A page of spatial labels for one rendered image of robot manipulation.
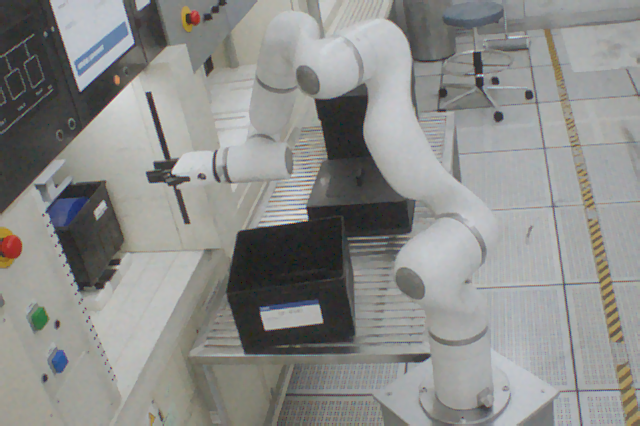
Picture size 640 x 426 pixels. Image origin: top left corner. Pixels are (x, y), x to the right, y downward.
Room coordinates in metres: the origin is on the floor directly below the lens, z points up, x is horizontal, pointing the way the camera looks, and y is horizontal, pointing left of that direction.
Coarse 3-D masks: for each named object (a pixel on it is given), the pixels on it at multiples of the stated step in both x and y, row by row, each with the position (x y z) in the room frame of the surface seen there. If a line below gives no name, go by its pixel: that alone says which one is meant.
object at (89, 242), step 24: (48, 168) 1.71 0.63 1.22; (48, 192) 1.68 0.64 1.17; (72, 192) 1.80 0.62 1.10; (96, 192) 1.73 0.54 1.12; (96, 216) 1.69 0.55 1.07; (72, 240) 1.57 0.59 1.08; (96, 240) 1.66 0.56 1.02; (120, 240) 1.76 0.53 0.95; (72, 264) 1.58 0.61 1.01; (96, 264) 1.62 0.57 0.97; (96, 288) 1.63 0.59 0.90
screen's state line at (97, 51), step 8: (120, 24) 1.68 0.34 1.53; (112, 32) 1.63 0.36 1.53; (120, 32) 1.67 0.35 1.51; (128, 32) 1.70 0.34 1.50; (104, 40) 1.59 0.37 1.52; (112, 40) 1.62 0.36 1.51; (120, 40) 1.66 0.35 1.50; (96, 48) 1.55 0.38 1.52; (104, 48) 1.58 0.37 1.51; (112, 48) 1.61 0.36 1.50; (80, 56) 1.49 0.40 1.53; (88, 56) 1.51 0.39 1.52; (96, 56) 1.54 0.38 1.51; (80, 64) 1.48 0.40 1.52; (88, 64) 1.50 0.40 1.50; (80, 72) 1.47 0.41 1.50
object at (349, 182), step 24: (336, 168) 2.08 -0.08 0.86; (360, 168) 2.00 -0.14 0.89; (312, 192) 1.97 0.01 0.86; (336, 192) 1.94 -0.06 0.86; (360, 192) 1.91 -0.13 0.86; (384, 192) 1.88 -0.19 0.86; (312, 216) 1.88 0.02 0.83; (360, 216) 1.85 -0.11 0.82; (384, 216) 1.83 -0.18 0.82; (408, 216) 1.82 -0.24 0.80
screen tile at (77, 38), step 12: (60, 0) 1.48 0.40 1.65; (72, 0) 1.52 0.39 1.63; (84, 0) 1.56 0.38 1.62; (60, 12) 1.47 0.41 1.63; (72, 12) 1.51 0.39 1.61; (84, 12) 1.55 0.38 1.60; (84, 24) 1.54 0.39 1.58; (72, 36) 1.48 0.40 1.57; (84, 36) 1.52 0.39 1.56; (72, 48) 1.47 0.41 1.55
